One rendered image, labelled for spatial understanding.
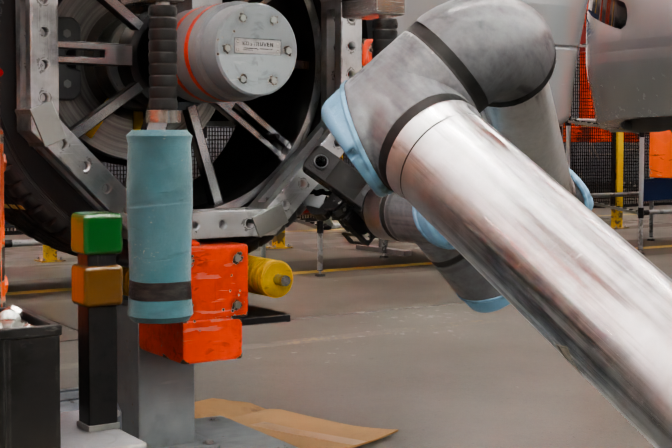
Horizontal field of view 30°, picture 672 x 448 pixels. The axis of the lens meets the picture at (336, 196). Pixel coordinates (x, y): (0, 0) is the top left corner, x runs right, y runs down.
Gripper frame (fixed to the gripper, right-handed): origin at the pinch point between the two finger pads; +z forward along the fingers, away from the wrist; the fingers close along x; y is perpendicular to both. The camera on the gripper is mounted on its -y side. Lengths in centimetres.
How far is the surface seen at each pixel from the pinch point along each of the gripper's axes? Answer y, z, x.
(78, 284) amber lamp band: -40, -58, -47
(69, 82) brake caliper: -36.8, 14.4, -12.0
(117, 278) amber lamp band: -38, -60, -44
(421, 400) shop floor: 115, 101, 25
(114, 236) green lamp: -41, -60, -41
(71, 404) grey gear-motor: -19, -27, -52
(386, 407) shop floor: 106, 99, 15
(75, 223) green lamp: -44, -58, -43
